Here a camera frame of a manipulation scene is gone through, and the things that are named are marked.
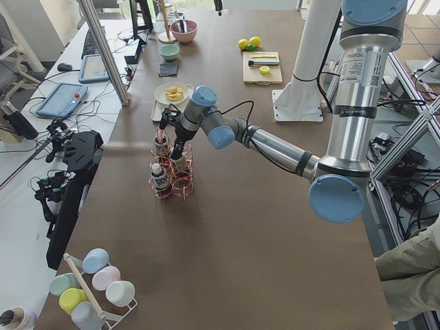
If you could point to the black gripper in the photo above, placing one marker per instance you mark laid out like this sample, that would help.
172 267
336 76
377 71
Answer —
180 136

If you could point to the tea bottle slot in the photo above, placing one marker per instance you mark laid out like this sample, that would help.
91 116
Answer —
159 176
180 165

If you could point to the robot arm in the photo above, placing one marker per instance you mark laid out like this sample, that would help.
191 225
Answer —
369 31

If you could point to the tea bottle front slot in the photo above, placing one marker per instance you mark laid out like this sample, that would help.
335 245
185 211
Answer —
159 176

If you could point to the cream serving tray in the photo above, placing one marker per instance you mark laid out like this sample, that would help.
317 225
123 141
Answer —
159 107

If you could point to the white round plate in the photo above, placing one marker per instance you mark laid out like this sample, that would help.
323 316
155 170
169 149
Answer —
159 93

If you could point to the grey folded cloth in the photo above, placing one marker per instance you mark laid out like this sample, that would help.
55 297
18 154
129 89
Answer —
168 69

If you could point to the mint green bowl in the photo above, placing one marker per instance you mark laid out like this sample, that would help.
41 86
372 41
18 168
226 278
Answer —
169 52

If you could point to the wooden mug tree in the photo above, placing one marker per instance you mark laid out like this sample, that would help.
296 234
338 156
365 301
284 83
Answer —
165 37

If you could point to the blue teach pendant far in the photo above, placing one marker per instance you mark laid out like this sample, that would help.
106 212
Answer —
92 70

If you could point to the blue teach pendant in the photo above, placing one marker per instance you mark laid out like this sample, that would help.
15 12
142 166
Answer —
92 70
62 101

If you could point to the half lemon slice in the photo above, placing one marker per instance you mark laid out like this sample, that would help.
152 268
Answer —
264 70

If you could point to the wooden cutting board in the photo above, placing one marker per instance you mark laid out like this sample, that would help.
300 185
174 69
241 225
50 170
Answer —
251 75

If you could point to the pink bowl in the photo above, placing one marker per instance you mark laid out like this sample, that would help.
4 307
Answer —
184 30

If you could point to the blue teach pendant near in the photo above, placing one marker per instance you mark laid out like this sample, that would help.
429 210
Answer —
62 101

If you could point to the yellow plastic knife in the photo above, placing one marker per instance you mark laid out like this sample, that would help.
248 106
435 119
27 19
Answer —
263 56

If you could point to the yellow lemon lower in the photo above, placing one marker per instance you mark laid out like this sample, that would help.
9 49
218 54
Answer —
243 43

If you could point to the yellow lemon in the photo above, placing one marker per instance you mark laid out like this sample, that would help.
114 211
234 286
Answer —
243 43
255 40

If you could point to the green lime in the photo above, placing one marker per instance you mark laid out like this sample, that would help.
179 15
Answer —
250 47

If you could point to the light blue cup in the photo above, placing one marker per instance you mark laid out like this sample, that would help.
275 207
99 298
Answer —
95 260

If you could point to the black keyboard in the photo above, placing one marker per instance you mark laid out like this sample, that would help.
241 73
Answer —
89 46

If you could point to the yellow lemon upper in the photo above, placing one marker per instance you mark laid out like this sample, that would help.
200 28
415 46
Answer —
255 40

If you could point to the black computer mouse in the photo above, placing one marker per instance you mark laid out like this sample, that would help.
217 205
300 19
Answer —
64 67

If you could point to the pink cup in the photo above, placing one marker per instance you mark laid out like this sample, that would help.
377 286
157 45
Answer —
104 277

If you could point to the white cup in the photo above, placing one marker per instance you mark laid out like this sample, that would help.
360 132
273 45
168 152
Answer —
120 293

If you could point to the black water bottle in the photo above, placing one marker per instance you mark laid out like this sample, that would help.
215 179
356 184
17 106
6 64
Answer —
19 123

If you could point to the pale green cup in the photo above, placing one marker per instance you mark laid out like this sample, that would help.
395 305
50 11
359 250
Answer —
63 282

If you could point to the yellow cup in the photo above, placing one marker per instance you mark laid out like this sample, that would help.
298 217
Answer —
70 298

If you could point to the grey blue cup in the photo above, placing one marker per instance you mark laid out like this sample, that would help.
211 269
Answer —
85 317

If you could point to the person in olive clothing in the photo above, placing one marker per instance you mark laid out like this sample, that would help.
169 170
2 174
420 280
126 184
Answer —
409 275

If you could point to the tea bottle handle side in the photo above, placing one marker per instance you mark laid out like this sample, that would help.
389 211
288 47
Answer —
162 145

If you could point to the copper wire bottle rack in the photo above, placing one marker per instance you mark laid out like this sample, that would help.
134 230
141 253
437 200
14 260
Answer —
180 185

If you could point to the glazed ring pastry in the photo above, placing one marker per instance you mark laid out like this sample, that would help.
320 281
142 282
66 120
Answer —
174 93

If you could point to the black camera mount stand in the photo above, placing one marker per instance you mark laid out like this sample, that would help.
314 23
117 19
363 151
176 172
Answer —
61 194

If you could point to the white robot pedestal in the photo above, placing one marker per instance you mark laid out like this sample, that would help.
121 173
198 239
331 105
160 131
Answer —
300 98

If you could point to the aluminium frame post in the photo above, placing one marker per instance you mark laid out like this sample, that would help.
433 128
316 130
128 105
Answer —
93 23

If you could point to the wooden rack handle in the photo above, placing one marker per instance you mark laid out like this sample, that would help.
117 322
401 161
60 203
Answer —
79 277

